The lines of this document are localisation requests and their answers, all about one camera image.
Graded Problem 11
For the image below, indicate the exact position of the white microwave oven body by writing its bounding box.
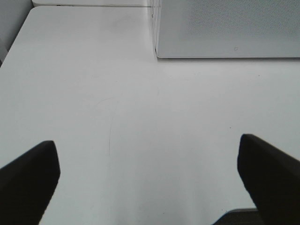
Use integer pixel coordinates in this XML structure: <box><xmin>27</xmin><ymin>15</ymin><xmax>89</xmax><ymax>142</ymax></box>
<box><xmin>148</xmin><ymin>0</ymin><xmax>162</xmax><ymax>56</ymax></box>

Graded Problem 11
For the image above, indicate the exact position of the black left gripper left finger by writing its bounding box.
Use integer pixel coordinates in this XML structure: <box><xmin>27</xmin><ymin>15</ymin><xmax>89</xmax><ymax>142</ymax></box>
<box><xmin>0</xmin><ymin>141</ymin><xmax>60</xmax><ymax>225</ymax></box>

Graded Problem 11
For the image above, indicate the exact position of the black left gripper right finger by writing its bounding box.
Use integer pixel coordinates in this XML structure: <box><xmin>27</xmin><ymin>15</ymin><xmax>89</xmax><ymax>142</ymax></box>
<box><xmin>237</xmin><ymin>134</ymin><xmax>300</xmax><ymax>225</ymax></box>

